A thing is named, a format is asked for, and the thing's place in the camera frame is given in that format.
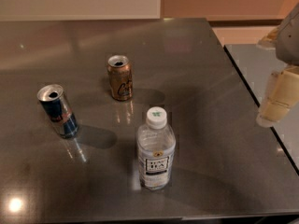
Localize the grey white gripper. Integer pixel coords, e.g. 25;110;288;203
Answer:
256;3;299;128

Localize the clear plastic water bottle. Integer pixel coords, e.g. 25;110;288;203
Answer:
136;106;176;190

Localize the grey side table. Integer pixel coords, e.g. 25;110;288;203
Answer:
224;44;299;173

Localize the gold soda can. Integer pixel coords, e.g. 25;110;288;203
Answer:
107;55;133;101

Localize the blue silver energy drink can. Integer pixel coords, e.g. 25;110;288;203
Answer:
37;84;78;139

